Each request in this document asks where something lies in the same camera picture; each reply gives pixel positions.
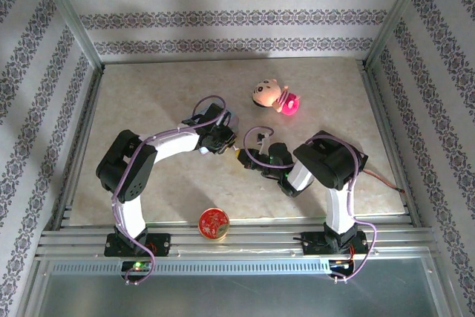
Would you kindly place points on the grey metal panel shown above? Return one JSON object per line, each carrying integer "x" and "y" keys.
{"x": 237, "y": 296}

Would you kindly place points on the controller circuit board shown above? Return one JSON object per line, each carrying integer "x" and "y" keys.
{"x": 339, "y": 265}
{"x": 137, "y": 265}

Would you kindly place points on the aluminium front rail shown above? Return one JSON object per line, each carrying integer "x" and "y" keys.
{"x": 241, "y": 244}

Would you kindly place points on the round red tin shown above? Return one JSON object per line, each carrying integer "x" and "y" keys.
{"x": 214, "y": 224}

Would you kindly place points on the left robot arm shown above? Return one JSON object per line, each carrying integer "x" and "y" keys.
{"x": 126, "y": 168}

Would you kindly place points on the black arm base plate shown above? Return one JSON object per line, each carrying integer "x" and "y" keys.
{"x": 161, "y": 244}
{"x": 310, "y": 242}

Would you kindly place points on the slotted metal strip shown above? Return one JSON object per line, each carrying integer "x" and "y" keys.
{"x": 237, "y": 267}

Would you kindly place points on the aluminium frame post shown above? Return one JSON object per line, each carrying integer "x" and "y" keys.
{"x": 68, "y": 16}
{"x": 399, "y": 12}

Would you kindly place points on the aluminium side rail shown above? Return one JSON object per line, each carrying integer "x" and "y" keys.
{"x": 389, "y": 139}
{"x": 79, "y": 146}

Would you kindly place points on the pink plush doll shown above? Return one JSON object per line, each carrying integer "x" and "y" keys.
{"x": 285, "y": 103}

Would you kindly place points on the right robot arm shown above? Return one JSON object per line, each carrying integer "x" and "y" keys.
{"x": 330, "y": 163}

